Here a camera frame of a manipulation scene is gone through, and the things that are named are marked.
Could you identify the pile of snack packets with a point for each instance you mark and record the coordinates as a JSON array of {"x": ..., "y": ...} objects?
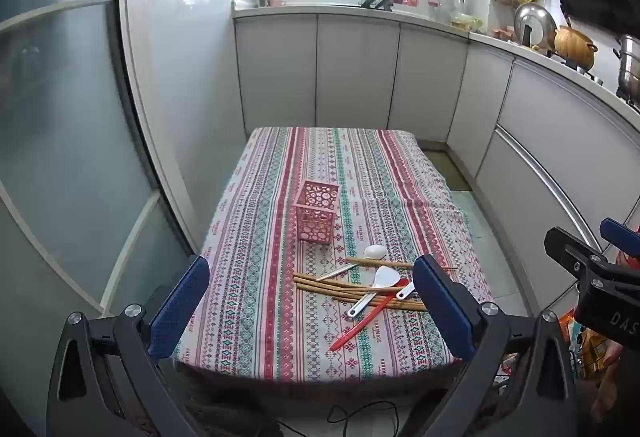
[{"x": 590, "y": 352}]

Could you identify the striped patterned tablecloth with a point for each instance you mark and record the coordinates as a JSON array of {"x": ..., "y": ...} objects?
[{"x": 390, "y": 197}]

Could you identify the person's right hand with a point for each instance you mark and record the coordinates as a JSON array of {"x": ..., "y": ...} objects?
[{"x": 607, "y": 387}]

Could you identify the red plastic spoon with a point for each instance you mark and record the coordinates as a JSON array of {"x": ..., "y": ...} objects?
[{"x": 350, "y": 334}]

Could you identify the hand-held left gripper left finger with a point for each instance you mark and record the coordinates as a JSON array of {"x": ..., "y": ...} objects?
[{"x": 180, "y": 307}]

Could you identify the white soup spoon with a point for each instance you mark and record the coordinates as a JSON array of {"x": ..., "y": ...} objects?
[{"x": 375, "y": 251}]

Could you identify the white kitchen countertop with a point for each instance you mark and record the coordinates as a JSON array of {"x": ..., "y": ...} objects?
[{"x": 300, "y": 8}]

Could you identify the wooden chopstick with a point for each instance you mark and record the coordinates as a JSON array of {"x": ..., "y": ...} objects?
[
  {"x": 357, "y": 261},
  {"x": 325, "y": 293},
  {"x": 320, "y": 279},
  {"x": 425, "y": 266},
  {"x": 330, "y": 288}
]

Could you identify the glass jar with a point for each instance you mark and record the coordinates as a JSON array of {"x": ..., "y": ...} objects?
[{"x": 460, "y": 4}]

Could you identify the pink cup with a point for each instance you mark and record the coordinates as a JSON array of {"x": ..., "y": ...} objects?
[{"x": 275, "y": 2}]

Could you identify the white kitchen cabinets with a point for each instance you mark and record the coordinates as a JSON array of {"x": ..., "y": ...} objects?
[{"x": 355, "y": 72}]

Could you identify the orange cooking pot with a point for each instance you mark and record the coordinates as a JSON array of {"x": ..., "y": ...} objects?
[{"x": 572, "y": 44}]

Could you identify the white rice paddle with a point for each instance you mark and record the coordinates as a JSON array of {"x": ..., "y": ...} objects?
[{"x": 386, "y": 276}]

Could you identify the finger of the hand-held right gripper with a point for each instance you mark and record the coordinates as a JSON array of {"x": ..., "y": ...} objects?
[
  {"x": 617, "y": 234},
  {"x": 565, "y": 247}
]

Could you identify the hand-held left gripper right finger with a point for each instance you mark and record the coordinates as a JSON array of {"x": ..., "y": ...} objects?
[{"x": 440, "y": 307}]

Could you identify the pale green vegetable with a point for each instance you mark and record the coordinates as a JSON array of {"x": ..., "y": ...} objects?
[{"x": 466, "y": 22}]

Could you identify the pink perforated utensil basket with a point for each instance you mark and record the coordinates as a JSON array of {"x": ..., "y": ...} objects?
[{"x": 312, "y": 227}]

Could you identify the steel stock pot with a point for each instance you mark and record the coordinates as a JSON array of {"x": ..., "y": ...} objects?
[{"x": 630, "y": 67}]

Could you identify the black plastic holder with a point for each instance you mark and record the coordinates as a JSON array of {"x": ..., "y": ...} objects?
[
  {"x": 367, "y": 3},
  {"x": 386, "y": 5}
]

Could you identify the steel pot lid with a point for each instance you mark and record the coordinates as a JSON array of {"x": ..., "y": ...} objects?
[{"x": 532, "y": 19}]

